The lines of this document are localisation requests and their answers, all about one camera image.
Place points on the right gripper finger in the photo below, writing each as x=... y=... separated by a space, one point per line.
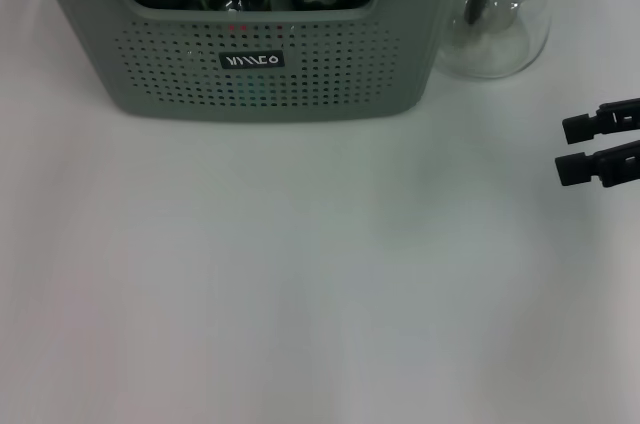
x=580 y=126
x=575 y=169

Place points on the grey-green perforated storage bin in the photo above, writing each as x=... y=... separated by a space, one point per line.
x=325 y=69

